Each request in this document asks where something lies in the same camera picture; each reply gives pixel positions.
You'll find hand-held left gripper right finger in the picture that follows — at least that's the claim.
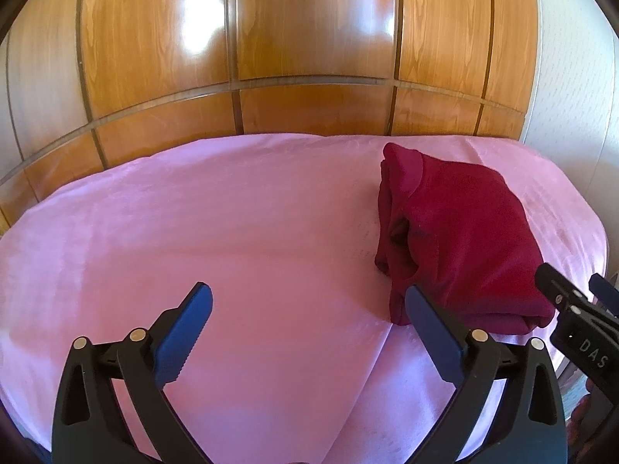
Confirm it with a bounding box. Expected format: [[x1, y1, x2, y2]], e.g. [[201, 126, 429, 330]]
[[404, 284, 569, 464]]

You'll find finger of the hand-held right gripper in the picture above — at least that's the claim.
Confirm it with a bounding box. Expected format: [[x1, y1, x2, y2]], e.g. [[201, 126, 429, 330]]
[[588, 273, 619, 311], [534, 262, 590, 317]]

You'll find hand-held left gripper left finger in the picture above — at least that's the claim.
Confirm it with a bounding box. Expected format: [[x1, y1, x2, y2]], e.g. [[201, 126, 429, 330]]
[[51, 281, 214, 464]]

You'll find dark red sweater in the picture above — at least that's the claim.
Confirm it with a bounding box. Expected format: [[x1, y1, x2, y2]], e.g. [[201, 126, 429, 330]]
[[374, 142, 557, 337]]

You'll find pink bedspread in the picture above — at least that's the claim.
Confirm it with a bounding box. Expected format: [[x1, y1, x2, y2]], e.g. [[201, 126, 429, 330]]
[[0, 133, 611, 464]]

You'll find wooden wardrobe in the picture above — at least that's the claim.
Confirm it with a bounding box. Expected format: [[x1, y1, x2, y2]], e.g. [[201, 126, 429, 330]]
[[0, 0, 543, 233]]

